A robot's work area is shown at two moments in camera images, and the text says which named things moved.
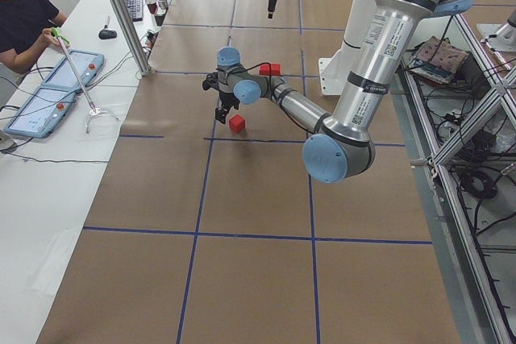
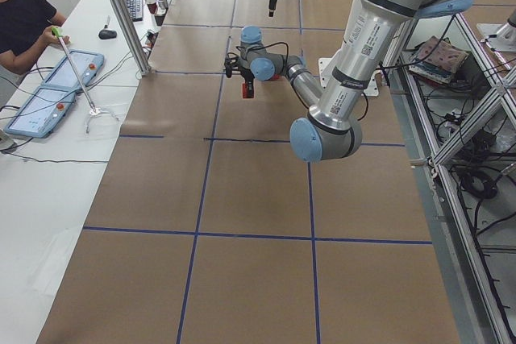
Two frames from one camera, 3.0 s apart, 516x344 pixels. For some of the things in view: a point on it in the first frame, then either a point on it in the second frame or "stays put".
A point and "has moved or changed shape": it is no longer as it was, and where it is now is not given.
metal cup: x=162 y=2 stays put
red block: x=237 y=122 has moved or changed shape
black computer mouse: x=107 y=34 stays put
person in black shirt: x=27 y=18 stays put
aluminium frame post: x=119 y=9 stays put
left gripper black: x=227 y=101 -> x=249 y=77
